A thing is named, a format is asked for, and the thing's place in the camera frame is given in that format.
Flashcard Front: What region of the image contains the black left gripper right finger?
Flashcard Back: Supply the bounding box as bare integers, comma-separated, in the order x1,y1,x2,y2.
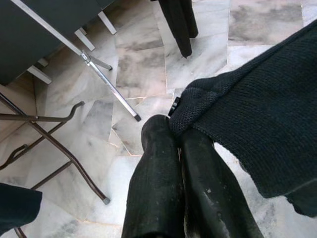
178,128,264,238

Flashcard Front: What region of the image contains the plain black garment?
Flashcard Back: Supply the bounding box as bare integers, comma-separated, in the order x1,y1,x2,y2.
0,182,43,233

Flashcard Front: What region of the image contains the silver metal clothes rail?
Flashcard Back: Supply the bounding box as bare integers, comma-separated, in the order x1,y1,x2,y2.
11,0,142,122

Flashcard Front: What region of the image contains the marble-pattern folding table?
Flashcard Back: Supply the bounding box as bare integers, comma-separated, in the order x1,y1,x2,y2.
0,93,111,238

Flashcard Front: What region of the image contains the black TV cabinet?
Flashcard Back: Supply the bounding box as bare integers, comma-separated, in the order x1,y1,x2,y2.
0,0,117,87

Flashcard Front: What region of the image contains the black mesh garment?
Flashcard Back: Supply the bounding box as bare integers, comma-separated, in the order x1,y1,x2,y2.
167,19,317,219

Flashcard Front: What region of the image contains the black polo shirt FSL print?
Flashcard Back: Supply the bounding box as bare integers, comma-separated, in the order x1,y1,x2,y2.
158,0,199,60

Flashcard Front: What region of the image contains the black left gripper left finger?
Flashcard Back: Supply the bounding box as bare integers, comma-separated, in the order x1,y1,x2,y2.
121,114,186,238

